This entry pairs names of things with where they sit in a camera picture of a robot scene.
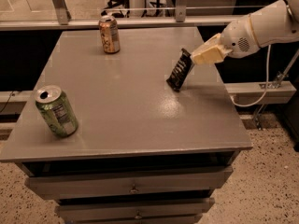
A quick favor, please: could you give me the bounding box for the grey drawer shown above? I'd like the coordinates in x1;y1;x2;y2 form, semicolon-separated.
56;198;215;223
25;166;233;200

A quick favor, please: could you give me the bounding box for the white cable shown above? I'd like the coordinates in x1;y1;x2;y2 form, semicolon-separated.
231;44;273;108

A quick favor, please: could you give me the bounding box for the orange soda can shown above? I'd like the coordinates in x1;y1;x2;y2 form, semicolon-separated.
99;15;121;54

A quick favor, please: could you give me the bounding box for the grey drawer cabinet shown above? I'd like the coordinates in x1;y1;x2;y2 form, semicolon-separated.
1;27;251;224

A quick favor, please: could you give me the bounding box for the green soda can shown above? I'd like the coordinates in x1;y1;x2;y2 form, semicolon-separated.
35;85;78;137

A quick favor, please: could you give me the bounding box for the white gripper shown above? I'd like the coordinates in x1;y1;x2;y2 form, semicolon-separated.
191;14;260;65

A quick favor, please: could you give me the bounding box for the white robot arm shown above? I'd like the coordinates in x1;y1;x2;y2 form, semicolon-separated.
191;0;299;64

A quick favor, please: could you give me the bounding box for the left metal bracket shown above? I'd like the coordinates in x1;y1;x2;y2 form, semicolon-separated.
52;0;71;25

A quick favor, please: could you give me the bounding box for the metal support strut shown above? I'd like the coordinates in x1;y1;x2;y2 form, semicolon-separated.
252;49;299;131

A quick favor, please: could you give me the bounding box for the top grey drawer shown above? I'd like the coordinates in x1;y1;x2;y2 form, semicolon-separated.
25;166;233;200

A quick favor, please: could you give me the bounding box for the black rxbar chocolate wrapper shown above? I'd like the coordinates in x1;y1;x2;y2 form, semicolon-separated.
166;49;194;92

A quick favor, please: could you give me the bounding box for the metal bracket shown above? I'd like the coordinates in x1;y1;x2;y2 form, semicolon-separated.
52;0;71;25
175;0;188;22

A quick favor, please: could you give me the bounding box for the right metal bracket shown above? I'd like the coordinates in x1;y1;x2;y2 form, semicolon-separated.
175;0;188;22

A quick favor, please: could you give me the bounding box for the metal window rail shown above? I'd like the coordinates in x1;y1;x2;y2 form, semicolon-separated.
0;15;241;32

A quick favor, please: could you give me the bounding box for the black office chair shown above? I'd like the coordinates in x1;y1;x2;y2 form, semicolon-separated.
101;0;129;18

